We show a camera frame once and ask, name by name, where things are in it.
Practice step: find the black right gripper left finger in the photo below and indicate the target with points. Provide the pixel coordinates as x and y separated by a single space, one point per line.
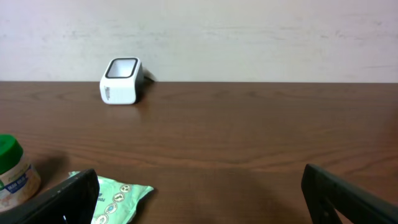
72 201

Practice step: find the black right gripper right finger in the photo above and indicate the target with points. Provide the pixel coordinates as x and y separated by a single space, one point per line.
327 195

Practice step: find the green lid jar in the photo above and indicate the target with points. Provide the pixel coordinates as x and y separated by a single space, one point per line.
19 179

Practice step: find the white barcode scanner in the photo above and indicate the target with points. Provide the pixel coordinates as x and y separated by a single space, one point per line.
122 82

